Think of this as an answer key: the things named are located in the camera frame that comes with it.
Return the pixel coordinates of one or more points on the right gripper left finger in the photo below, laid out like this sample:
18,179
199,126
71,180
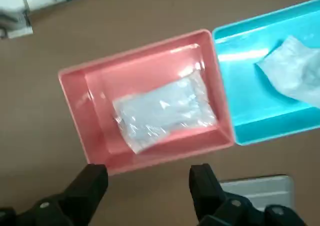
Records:
75,201

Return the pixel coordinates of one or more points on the pink plastic box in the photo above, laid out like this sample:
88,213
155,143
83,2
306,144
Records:
75,90

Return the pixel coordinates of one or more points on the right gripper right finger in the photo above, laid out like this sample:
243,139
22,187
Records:
212,206

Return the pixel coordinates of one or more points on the new mask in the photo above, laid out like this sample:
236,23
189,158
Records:
162,113

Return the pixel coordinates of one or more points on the blue plastic box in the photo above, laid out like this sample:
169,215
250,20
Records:
250,118

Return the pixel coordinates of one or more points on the grey ribbed metal tray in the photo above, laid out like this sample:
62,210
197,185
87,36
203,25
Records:
260,191

